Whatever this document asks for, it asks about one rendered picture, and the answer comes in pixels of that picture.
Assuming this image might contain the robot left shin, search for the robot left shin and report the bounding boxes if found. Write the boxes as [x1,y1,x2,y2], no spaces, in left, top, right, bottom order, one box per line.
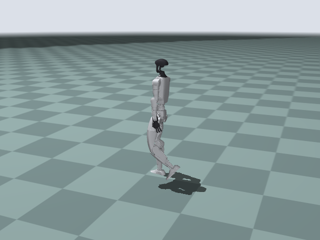
[150,146,174,170]

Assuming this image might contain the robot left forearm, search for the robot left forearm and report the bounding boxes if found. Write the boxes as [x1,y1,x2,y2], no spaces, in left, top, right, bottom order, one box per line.
[150,98,158,121]

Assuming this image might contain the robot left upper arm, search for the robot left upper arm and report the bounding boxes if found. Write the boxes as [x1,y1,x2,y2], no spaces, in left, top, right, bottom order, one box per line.
[152,78,161,102]

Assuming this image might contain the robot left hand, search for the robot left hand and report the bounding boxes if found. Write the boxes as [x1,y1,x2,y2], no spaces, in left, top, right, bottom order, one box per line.
[152,116,162,133]

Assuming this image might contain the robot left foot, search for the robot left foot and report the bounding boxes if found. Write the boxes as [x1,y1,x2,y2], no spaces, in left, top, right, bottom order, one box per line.
[166,165,180,180]

